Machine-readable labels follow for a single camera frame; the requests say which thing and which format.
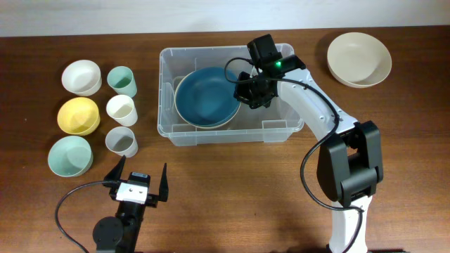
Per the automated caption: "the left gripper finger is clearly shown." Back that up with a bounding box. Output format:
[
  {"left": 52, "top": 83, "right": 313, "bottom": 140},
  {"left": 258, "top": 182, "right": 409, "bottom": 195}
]
[
  {"left": 103, "top": 155, "right": 127, "bottom": 187},
  {"left": 158, "top": 164, "right": 169, "bottom": 202}
]

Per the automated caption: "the cream bowl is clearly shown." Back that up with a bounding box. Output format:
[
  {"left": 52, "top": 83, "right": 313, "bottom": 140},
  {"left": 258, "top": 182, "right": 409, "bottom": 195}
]
[{"left": 174, "top": 75, "right": 243, "bottom": 131}]

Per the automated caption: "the dark blue bowl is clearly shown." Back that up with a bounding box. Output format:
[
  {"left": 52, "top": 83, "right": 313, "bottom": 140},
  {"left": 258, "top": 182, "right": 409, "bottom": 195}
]
[{"left": 174, "top": 66, "right": 242, "bottom": 128}]

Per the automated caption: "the beige bowl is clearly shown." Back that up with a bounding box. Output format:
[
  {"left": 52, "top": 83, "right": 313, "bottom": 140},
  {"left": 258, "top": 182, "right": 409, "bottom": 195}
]
[{"left": 327, "top": 32, "right": 392, "bottom": 89}]

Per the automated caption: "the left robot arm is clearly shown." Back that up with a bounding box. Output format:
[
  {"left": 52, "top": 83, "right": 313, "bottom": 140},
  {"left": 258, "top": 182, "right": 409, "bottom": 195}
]
[{"left": 93, "top": 156, "right": 169, "bottom": 252}]

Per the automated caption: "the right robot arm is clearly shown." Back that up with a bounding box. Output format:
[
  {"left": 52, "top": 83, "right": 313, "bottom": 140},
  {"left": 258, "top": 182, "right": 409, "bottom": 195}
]
[{"left": 234, "top": 34, "right": 383, "bottom": 252}]

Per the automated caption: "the clear plastic storage container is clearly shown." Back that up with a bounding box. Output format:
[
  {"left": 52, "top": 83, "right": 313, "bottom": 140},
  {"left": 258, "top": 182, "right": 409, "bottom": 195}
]
[{"left": 157, "top": 45, "right": 304, "bottom": 146}]

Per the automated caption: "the grey cup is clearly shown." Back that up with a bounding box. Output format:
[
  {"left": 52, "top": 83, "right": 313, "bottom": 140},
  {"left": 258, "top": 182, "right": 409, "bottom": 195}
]
[{"left": 105, "top": 126, "right": 139, "bottom": 157}]

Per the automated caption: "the mint green small bowl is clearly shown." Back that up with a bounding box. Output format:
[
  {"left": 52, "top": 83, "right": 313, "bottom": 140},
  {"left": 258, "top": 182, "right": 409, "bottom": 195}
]
[{"left": 48, "top": 136, "right": 94, "bottom": 177}]

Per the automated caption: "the cream white cup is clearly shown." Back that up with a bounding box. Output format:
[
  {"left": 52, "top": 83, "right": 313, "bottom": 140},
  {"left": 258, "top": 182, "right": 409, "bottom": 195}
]
[{"left": 106, "top": 95, "right": 138, "bottom": 127}]

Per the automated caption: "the yellow small bowl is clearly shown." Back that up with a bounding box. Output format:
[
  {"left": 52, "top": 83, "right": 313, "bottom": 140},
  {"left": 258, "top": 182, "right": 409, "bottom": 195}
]
[{"left": 57, "top": 97, "right": 101, "bottom": 136}]

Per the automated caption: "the mint green cup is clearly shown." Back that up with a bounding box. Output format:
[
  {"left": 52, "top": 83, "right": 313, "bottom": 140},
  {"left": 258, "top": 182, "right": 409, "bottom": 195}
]
[{"left": 107, "top": 66, "right": 137, "bottom": 98}]

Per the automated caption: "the white small bowl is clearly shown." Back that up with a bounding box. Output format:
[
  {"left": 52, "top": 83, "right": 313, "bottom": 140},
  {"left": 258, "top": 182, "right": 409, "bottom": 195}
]
[{"left": 61, "top": 60, "right": 102, "bottom": 96}]

